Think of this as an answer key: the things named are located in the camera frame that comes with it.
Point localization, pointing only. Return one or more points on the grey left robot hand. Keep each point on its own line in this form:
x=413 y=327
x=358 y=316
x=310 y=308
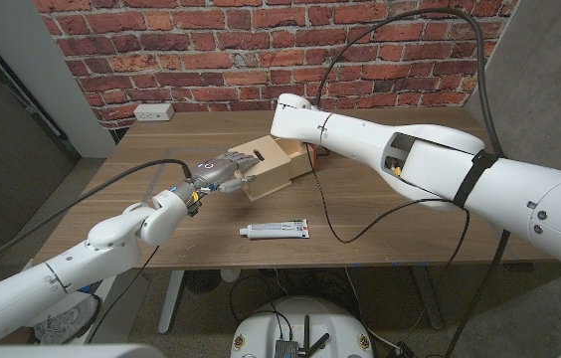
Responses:
x=216 y=171

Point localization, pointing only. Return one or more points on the wooden box with slot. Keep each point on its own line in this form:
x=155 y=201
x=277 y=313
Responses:
x=270 y=171

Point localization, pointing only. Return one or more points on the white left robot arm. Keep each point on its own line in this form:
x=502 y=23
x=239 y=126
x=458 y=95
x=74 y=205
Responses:
x=61 y=278

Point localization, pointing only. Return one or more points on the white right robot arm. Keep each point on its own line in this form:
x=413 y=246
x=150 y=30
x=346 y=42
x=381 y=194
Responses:
x=439 y=164

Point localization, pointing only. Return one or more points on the white toothpaste tube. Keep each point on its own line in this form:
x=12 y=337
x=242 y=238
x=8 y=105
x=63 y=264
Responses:
x=278 y=230

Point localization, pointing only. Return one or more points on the white power outlet strip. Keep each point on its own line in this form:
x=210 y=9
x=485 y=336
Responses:
x=153 y=112

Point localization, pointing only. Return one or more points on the white round floor foot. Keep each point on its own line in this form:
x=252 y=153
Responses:
x=231 y=275

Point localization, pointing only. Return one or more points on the black round floor object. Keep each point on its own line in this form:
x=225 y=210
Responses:
x=202 y=282

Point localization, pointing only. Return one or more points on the red brick print backdrop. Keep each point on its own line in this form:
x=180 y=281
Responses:
x=211 y=50

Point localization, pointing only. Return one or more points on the white table leg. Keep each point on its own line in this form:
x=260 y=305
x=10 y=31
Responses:
x=171 y=298

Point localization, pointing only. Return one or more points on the white robot torso base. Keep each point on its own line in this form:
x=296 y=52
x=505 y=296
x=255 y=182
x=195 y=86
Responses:
x=260 y=328

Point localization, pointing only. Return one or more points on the grey sneaker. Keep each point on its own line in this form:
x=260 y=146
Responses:
x=66 y=320

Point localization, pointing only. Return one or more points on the grey table leg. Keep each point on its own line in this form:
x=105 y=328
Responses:
x=427 y=298

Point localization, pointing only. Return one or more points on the black power adapter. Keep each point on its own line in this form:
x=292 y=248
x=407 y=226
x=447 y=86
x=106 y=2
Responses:
x=405 y=350

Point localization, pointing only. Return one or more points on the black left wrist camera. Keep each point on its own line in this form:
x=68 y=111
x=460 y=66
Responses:
x=193 y=206

